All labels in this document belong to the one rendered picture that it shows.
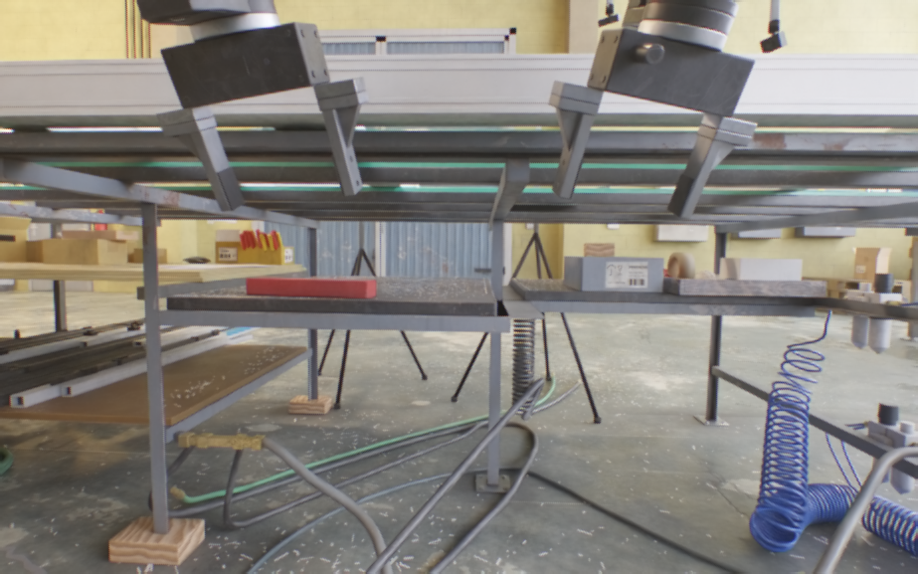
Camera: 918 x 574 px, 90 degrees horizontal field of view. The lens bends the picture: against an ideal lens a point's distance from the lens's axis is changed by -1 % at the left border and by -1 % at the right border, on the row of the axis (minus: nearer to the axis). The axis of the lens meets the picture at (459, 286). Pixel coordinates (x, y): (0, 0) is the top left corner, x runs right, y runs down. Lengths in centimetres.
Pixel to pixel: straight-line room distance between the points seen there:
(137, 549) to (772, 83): 144
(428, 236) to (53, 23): 680
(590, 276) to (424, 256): 586
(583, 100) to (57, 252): 190
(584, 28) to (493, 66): 698
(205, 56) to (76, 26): 972
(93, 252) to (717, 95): 189
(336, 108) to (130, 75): 36
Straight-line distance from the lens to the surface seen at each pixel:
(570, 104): 46
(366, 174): 91
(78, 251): 206
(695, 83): 49
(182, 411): 136
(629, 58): 46
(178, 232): 814
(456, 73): 62
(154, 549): 134
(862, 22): 966
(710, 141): 53
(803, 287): 155
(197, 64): 50
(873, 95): 76
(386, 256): 724
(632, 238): 752
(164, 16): 43
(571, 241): 689
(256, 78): 48
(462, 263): 710
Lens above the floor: 69
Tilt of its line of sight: 4 degrees down
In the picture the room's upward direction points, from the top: 1 degrees clockwise
